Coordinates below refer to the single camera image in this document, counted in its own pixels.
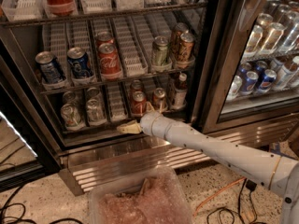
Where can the red coke can front bottom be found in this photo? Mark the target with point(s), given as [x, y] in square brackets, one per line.
[138, 104]

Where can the red coke can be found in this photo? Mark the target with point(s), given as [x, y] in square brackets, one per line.
[138, 104]
[136, 85]
[109, 62]
[104, 37]

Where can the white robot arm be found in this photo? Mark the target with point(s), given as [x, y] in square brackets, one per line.
[277, 173]

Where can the brown can bottom shelf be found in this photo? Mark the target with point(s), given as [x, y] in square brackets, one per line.
[159, 100]

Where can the red coke can rear bottom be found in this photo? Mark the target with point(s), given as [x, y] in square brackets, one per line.
[136, 85]

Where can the silver can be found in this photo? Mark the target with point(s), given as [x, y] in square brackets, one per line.
[72, 119]
[95, 113]
[94, 93]
[71, 97]

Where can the red coke can front middle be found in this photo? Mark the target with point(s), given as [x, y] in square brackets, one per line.
[109, 62]

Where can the orange brown can front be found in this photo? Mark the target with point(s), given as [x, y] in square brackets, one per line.
[186, 43]

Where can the orange brown can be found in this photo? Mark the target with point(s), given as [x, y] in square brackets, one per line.
[177, 31]
[186, 43]

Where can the silver can front left bottom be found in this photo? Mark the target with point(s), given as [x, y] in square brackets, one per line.
[72, 119]

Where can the green can middle shelf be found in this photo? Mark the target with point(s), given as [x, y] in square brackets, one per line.
[160, 48]

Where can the silver can rear left bottom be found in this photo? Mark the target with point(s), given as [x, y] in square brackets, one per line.
[71, 97]

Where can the red coke can rear middle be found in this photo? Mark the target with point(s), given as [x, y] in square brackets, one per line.
[104, 37]

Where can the orange brown can rear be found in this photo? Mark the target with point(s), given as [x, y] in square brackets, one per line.
[177, 31]

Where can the blue pepsi can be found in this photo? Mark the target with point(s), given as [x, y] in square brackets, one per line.
[49, 67]
[266, 80]
[79, 62]

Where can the white can right fridge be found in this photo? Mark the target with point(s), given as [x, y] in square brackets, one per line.
[234, 89]

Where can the blue pepsi can right fridge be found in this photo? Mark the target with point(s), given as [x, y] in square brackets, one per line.
[249, 81]

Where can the blue pepsi can far left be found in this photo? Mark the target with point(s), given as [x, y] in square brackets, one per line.
[49, 67]

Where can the fridge glass door right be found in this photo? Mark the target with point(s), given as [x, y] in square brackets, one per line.
[227, 27]

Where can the dark glass bottle white label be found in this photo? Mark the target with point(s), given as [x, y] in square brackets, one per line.
[180, 90]

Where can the clear plastic bin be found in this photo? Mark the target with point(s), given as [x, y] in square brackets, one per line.
[154, 196]

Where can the black power adapter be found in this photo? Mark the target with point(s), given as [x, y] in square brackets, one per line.
[250, 185]

